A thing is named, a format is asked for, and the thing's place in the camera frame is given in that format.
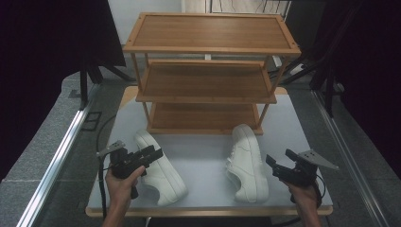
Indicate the silver metal rail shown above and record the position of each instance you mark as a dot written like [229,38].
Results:
[350,157]
[56,157]

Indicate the black floor socket frame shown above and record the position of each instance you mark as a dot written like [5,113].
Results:
[91,121]

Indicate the black metal stand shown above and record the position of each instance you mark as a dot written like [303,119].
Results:
[83,85]
[329,91]

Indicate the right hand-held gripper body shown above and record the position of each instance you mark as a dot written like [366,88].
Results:
[301,175]

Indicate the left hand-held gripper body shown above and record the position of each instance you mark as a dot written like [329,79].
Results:
[126,164]

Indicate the wooden three-tier shoe rack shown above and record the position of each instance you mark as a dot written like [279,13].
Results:
[208,31]

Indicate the white power strip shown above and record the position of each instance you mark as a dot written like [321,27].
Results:
[296,69]

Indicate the person's right hand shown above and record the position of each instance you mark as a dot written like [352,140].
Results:
[304,195]

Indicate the white sneaker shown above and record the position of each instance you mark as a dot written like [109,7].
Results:
[164,176]
[247,164]

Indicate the black curtain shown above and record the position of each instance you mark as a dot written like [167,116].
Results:
[47,63]
[369,78]

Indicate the person's left hand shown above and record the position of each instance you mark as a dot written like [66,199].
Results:
[121,187]

